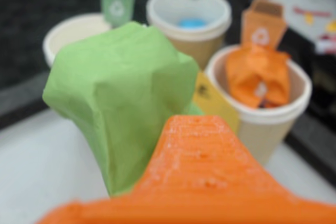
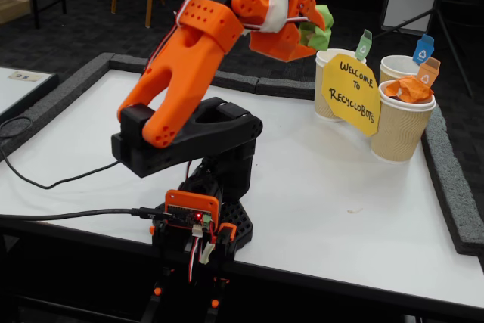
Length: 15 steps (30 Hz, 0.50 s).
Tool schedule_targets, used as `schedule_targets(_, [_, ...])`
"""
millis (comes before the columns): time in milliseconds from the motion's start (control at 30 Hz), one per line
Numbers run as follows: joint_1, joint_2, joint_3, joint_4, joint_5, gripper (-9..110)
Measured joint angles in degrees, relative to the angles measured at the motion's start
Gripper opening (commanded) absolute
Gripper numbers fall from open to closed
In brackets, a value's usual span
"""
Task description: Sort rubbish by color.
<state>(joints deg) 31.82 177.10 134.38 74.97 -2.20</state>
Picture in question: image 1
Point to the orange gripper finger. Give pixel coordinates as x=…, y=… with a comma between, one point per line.
x=194, y=176

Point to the orange paper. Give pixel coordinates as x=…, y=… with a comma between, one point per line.
x=252, y=77

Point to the green paper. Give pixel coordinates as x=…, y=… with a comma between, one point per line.
x=118, y=90

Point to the blue paper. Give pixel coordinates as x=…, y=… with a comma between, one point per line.
x=193, y=22

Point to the yellow handwritten welcome sign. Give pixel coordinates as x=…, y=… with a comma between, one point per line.
x=215, y=103

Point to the paper cup with orange tag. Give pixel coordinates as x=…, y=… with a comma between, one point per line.
x=262, y=134

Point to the long grey foam border strip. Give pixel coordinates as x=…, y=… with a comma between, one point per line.
x=315, y=140

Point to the paper cup with blue tag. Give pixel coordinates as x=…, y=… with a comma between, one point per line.
x=210, y=37

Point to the paper cup with green tag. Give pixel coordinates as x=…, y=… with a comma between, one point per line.
x=71, y=32

